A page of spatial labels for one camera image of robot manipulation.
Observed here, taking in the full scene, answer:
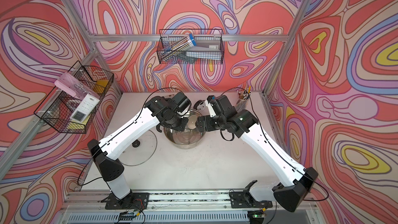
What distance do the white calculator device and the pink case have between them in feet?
0.10

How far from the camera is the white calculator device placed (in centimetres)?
69

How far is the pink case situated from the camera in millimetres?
666
